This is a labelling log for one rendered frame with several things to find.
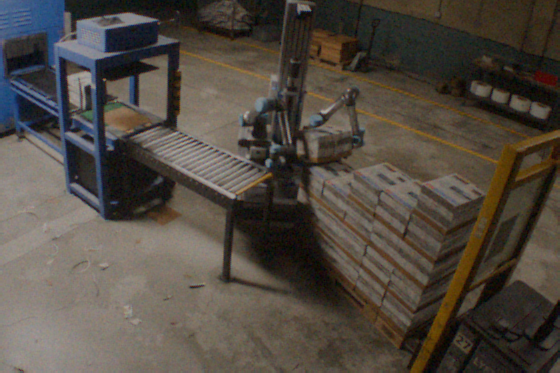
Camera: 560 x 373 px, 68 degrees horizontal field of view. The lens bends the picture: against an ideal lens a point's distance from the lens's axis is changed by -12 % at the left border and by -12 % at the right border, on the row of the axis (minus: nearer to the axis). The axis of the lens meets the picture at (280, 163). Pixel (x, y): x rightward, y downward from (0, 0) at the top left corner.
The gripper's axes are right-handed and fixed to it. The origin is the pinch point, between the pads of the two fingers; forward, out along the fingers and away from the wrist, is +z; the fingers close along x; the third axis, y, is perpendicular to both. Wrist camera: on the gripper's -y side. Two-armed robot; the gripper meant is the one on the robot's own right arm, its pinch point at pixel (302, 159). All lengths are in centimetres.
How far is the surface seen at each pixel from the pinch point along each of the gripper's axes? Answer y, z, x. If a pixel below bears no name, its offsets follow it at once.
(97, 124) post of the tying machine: 40, -149, 85
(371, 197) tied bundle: -9, -6, -87
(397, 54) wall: 60, 548, 379
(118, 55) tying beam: 95, -127, 78
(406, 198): -5, 3, -112
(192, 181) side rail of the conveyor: -3, -97, 11
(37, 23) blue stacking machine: 141, -170, 305
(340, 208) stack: -27, -6, -55
